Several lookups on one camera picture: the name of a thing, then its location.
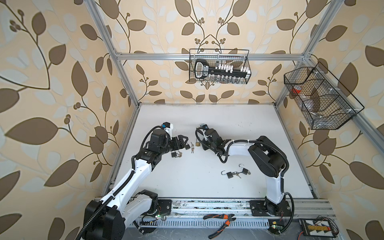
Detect keys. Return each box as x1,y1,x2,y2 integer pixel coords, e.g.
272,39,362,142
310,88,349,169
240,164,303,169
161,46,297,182
232,172,241,179

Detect black socket tool set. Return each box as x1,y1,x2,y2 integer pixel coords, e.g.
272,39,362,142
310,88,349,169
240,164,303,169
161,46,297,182
192,59,251,80

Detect back wire basket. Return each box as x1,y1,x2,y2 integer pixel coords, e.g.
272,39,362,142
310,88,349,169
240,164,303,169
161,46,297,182
189,48,252,85

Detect red capped item in basket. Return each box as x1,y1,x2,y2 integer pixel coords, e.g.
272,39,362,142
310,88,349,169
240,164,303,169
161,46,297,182
292,85,302,96

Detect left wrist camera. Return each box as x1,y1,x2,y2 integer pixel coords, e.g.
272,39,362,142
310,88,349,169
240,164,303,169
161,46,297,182
161,122,174,138

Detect black power distribution board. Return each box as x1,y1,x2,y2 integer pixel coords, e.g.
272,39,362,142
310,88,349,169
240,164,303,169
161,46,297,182
299,218,340,238

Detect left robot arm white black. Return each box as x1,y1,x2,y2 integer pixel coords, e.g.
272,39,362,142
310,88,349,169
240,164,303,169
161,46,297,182
76,122,190,240

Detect wire basket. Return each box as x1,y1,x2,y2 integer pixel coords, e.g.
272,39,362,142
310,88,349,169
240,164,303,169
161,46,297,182
189,48,252,85
284,62,365,130

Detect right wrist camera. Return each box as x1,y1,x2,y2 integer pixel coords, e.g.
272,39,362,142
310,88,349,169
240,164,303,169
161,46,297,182
198,124,209,141

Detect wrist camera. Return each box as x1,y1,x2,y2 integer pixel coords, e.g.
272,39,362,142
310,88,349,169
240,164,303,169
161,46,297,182
198,124,209,141
161,122,174,138

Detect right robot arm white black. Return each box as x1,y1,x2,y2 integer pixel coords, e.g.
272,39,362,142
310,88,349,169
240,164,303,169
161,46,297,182
195,125,295,235

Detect orange black pliers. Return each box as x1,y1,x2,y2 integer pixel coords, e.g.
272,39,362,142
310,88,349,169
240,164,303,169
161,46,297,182
203,213,237,240

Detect right wire basket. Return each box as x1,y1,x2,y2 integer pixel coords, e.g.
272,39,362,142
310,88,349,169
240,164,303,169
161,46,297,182
284,62,365,130

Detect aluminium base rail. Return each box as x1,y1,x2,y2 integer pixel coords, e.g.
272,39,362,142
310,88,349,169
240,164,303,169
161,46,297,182
128,198,336,229

